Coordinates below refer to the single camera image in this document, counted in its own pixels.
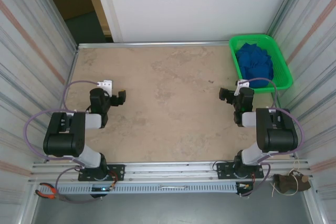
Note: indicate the blue t-shirt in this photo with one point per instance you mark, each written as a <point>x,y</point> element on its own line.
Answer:
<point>253,61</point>

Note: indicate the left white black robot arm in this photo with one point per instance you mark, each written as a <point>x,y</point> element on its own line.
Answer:
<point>63,140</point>

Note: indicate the green plastic mesh basket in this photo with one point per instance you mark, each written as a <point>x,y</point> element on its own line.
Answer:
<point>278,58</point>

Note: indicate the aluminium table edge bar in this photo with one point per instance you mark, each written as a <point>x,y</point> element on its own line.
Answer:
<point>157,43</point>

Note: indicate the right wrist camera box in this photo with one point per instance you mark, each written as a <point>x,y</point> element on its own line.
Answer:
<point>241,84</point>

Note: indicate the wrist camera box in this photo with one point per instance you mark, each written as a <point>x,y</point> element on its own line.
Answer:
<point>106,85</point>
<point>241,84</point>

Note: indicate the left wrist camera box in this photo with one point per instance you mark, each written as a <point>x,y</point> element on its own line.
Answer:
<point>106,85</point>

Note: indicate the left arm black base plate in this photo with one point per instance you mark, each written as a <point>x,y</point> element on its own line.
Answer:
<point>118,172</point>

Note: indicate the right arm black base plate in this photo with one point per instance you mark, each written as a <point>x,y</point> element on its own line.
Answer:
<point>223,171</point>

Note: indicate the aluminium mounting rail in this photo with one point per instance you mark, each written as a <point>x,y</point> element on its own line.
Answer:
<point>170,169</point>

